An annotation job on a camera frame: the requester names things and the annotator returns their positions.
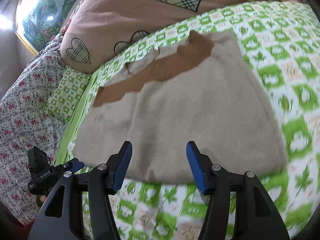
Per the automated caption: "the beige knit sweater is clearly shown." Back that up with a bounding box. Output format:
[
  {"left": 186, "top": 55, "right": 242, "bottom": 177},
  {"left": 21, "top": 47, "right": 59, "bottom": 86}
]
[{"left": 74, "top": 31, "right": 287, "bottom": 184}]

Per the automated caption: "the person's left hand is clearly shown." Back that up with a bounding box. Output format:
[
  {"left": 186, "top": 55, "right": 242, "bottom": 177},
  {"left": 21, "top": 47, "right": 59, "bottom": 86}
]
[{"left": 36, "top": 195, "right": 47, "bottom": 208}]

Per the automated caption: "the green checkered pillow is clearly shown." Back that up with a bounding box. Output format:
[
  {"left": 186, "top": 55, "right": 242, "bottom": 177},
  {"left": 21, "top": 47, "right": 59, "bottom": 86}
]
[{"left": 43, "top": 66, "right": 91, "bottom": 123}]

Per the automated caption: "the floral print blanket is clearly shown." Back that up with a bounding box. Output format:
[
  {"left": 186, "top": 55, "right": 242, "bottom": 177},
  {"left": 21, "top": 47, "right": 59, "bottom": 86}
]
[{"left": 0, "top": 34, "right": 66, "bottom": 225}]

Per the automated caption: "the gold framed landscape painting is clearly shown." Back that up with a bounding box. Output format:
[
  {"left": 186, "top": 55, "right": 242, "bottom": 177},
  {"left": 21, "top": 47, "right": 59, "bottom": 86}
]
[{"left": 15, "top": 0, "right": 76, "bottom": 55}]

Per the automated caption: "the pink quilt with plaid hearts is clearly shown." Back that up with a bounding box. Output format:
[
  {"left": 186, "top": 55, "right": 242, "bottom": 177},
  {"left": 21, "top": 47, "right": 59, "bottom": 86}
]
[{"left": 60, "top": 0, "right": 298, "bottom": 73}]

